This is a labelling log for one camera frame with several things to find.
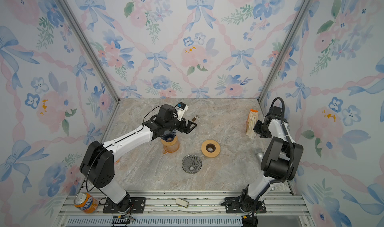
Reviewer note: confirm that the wooden ring lid right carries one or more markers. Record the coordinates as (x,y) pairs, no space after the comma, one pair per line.
(210,148)

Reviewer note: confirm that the grey ribbed glass dripper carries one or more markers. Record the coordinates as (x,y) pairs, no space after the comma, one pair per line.
(191,164)

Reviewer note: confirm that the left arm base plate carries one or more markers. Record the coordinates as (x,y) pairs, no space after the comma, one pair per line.
(134,205)

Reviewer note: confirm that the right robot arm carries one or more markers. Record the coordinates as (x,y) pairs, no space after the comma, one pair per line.
(280,161)

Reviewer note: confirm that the orange coffee filter pack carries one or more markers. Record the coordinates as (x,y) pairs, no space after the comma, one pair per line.
(252,119)

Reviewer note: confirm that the white small block on rail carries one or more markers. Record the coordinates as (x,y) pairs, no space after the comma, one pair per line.
(181,203)

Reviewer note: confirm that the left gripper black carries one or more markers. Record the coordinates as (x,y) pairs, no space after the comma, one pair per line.
(188,129)

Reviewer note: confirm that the orange glass carafe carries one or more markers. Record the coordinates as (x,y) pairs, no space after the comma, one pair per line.
(170,145)

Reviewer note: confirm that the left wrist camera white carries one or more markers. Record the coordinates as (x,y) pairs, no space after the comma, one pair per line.
(181,108)

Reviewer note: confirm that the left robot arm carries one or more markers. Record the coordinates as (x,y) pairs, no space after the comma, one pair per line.
(98,164)

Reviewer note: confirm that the blue ribbed dripper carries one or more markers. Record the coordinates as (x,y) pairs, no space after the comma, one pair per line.
(170,136)

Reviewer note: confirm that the silver microphone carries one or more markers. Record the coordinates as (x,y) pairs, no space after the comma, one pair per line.
(259,157)

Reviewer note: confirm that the orange soda can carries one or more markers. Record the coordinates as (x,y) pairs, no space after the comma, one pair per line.
(85,202)

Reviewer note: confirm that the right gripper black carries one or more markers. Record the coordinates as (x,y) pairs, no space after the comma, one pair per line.
(257,128)

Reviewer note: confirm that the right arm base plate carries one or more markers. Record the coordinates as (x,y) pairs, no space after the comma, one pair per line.
(233,205)

